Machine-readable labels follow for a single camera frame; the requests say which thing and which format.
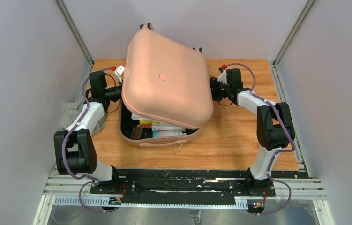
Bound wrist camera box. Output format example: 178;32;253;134
114;65;125;83
217;69;227;84

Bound yellow garment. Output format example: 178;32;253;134
139;120;153;125

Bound white pink bottle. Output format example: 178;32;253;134
152;130;186;138

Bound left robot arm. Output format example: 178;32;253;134
53;71;122;194

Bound aluminium frame rails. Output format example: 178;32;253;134
34;175;334;225

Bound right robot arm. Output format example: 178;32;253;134
210;65;295;196

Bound grey cloth garment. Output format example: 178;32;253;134
50;97;107;174

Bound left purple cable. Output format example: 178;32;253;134
61;66;117;214

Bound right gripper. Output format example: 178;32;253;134
198;77;231;102

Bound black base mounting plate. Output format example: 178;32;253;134
90;169;276;206

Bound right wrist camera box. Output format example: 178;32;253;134
217;69;227;84

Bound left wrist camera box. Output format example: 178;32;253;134
114;65;125;83

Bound pink suitcase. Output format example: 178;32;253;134
120;24;214;147

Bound white rectangular tube box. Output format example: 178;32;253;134
151;123;186;132

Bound white t-shirt blue print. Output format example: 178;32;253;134
131;113;152;121

